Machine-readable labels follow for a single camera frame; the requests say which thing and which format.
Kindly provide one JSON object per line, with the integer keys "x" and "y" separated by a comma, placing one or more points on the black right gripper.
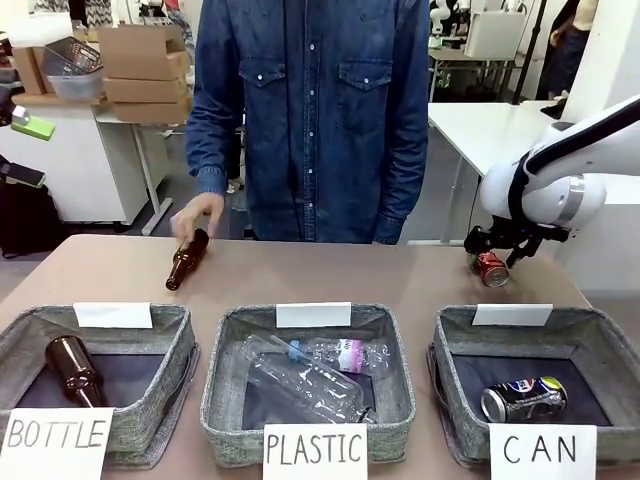
{"x": 510, "y": 232}

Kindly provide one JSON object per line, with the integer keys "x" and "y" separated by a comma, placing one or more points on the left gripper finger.
{"x": 22, "y": 172}
{"x": 32, "y": 127}

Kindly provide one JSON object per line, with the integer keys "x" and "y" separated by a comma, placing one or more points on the red crushed can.
{"x": 492, "y": 267}

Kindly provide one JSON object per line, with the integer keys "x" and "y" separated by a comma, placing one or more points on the crushed black Pepsi can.
{"x": 525, "y": 400}

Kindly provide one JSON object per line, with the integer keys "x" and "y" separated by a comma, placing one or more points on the small purple-label plastic bottle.
{"x": 345, "y": 352}

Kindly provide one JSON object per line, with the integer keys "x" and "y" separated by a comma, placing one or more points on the brown glass bottle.
{"x": 187, "y": 260}
{"x": 75, "y": 372}

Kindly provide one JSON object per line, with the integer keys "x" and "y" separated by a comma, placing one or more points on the large clear plastic bottle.
{"x": 300, "y": 380}

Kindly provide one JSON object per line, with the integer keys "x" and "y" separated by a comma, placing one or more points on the person's left forearm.
{"x": 405, "y": 195}

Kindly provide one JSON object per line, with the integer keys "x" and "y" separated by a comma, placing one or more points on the person's right forearm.
{"x": 212, "y": 155}

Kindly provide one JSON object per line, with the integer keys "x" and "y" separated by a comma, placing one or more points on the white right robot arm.
{"x": 555, "y": 165}

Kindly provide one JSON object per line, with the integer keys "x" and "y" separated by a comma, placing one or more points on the black mesh basket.
{"x": 75, "y": 57}

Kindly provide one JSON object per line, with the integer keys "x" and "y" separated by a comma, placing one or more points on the grey fabric can basket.
{"x": 620, "y": 360}

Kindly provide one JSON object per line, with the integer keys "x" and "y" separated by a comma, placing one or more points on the white CAN paper label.
{"x": 542, "y": 450}

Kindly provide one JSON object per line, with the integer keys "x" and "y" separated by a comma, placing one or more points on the grey fabric bottle basket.
{"x": 165, "y": 360}

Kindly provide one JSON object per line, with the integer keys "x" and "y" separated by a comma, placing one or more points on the grey fabric plastic basket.
{"x": 225, "y": 380}

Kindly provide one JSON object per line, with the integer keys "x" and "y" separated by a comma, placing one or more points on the person's right hand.
{"x": 200, "y": 215}

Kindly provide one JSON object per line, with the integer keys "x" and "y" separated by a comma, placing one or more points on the black bag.
{"x": 27, "y": 220}

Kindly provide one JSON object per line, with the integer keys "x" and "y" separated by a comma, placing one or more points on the small cardboard box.
{"x": 30, "y": 70}

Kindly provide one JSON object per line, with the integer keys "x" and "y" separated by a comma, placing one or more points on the clear plastic bin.
{"x": 75, "y": 86}

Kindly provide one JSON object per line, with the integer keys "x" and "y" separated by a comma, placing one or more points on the white wood-top desk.
{"x": 85, "y": 165}

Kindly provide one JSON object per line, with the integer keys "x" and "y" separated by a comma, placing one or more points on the blank white card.
{"x": 512, "y": 315}
{"x": 314, "y": 315}
{"x": 112, "y": 315}

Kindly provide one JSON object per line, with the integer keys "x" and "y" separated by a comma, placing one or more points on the flat cardboard box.
{"x": 150, "y": 111}
{"x": 145, "y": 90}

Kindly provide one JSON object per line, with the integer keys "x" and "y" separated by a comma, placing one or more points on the white table with legs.
{"x": 150, "y": 150}

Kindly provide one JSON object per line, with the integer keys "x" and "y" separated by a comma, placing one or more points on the white side table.
{"x": 480, "y": 130}

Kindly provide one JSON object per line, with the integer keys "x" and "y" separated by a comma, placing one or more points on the large open cardboard box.
{"x": 140, "y": 50}

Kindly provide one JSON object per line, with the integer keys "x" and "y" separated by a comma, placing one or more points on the grey background table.
{"x": 470, "y": 60}

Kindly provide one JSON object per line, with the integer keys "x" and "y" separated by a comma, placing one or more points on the black tripod pole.
{"x": 530, "y": 50}

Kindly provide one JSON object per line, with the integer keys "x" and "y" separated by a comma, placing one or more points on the background person in dark skirt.
{"x": 565, "y": 55}

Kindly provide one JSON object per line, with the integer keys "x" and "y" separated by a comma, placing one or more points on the white box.
{"x": 495, "y": 35}

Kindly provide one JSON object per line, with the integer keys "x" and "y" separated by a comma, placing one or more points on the person in denim shirt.
{"x": 315, "y": 125}

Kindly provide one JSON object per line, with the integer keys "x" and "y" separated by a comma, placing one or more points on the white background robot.
{"x": 447, "y": 15}

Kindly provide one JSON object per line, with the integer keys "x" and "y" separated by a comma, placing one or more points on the white BOTTLE paper label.
{"x": 55, "y": 440}

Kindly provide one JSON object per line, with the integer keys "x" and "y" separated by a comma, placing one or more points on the white PLASTIC paper label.
{"x": 315, "y": 450}

